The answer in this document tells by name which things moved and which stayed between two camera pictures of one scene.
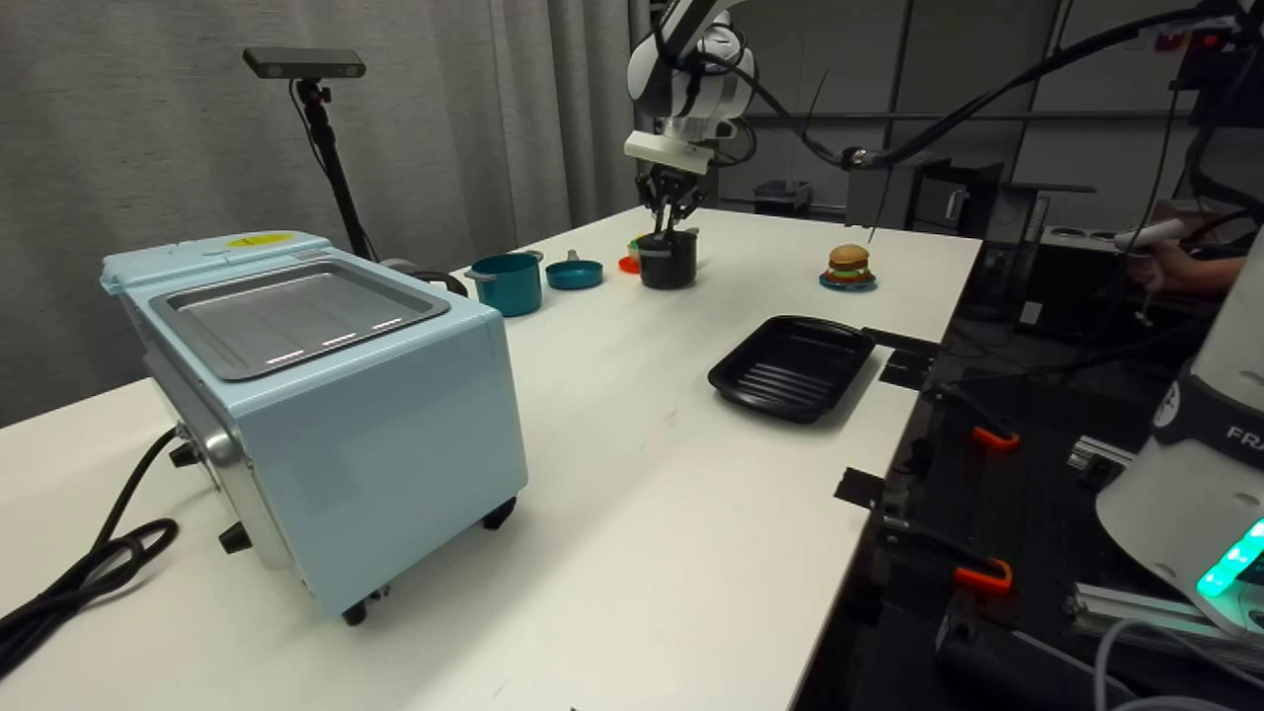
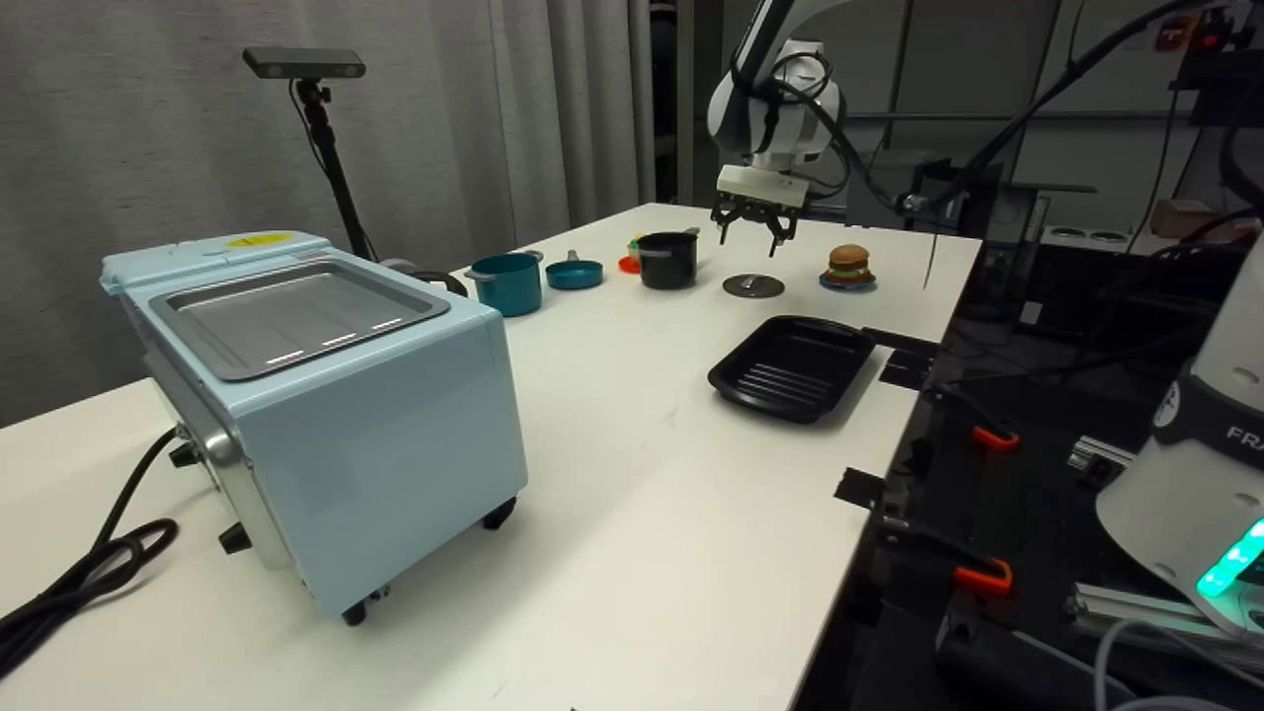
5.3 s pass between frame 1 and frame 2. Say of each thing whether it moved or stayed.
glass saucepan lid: moved
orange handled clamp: stayed
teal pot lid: stayed
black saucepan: stayed
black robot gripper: moved
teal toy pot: stayed
